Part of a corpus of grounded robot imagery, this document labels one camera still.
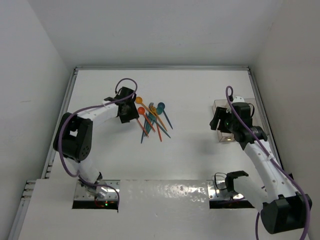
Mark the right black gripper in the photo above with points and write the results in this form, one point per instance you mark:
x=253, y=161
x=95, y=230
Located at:
x=221, y=113

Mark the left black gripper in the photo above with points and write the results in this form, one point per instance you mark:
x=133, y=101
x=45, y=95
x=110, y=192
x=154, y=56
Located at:
x=132, y=115

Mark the yellow fork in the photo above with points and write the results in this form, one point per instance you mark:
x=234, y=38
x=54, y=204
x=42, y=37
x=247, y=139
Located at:
x=154, y=111

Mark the orange fork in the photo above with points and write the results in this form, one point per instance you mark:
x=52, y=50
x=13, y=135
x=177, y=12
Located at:
x=142, y=127

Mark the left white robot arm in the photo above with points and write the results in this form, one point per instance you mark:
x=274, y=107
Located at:
x=73, y=140

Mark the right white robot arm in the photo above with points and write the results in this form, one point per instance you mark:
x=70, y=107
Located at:
x=280, y=203

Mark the orange spoon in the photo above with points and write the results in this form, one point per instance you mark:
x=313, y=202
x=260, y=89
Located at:
x=141, y=111

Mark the yellow spoon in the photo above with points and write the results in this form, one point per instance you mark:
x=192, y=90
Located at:
x=139, y=100

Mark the dark blue knife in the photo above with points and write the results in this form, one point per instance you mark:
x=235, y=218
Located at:
x=143, y=133

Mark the clear container left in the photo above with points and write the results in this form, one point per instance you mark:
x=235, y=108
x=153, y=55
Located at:
x=222, y=137

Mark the clear container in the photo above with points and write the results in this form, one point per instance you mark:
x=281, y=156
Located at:
x=222, y=137
x=257, y=118

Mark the teal spoon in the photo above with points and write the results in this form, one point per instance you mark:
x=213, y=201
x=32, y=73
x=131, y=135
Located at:
x=157, y=112

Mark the dark blue spoon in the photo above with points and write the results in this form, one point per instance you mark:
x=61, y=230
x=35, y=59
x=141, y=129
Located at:
x=163, y=106

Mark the clear container right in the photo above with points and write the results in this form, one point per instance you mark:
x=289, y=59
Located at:
x=257, y=118

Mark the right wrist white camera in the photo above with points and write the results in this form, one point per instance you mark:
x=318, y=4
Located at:
x=237, y=99

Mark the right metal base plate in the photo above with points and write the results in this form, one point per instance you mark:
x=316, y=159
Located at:
x=217, y=192

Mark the metal base plate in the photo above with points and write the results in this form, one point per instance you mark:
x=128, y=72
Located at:
x=217, y=192
x=110, y=191

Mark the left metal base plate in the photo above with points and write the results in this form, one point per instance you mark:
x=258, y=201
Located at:
x=110, y=191

